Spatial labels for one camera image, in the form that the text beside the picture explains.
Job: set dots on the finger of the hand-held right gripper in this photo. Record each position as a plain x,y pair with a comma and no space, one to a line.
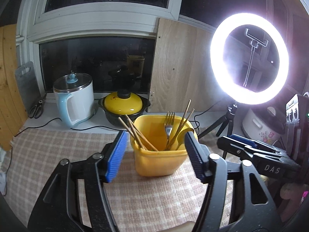
243,140
236,149

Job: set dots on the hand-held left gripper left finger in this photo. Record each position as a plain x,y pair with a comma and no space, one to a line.
117,157

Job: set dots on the yellow pot lid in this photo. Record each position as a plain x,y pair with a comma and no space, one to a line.
123,104

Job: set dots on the plaid tablecloth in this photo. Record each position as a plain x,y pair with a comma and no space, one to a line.
60,145

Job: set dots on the black clay pot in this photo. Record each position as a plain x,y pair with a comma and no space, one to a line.
113,119

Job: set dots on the black tripod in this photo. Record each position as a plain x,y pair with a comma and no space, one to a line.
231,112

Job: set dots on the black kitchen scissors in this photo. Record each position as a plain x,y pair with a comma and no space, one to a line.
36,110

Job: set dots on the metal phone holder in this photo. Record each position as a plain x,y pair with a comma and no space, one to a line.
253,44

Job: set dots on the tan flat object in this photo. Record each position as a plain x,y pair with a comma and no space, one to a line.
188,227

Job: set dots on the white floral rice cooker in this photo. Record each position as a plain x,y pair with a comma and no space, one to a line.
256,125

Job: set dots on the pale beige cloth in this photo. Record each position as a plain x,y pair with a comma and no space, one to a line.
289,191

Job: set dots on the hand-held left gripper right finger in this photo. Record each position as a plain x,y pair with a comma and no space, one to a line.
194,157

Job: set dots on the yellow plastic container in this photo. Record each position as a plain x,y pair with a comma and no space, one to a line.
154,162

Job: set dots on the pine plank board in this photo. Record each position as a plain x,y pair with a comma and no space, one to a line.
12,77

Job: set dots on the white window frame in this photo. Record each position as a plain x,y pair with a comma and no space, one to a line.
96,26

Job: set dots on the grey cutting board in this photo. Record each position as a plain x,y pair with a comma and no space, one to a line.
26,84

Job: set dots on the white and blue electric kettle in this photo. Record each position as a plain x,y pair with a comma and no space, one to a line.
79,96

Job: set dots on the light wood panel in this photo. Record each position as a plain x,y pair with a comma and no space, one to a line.
173,65

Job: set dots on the silver fork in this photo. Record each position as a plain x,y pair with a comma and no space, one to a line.
169,125

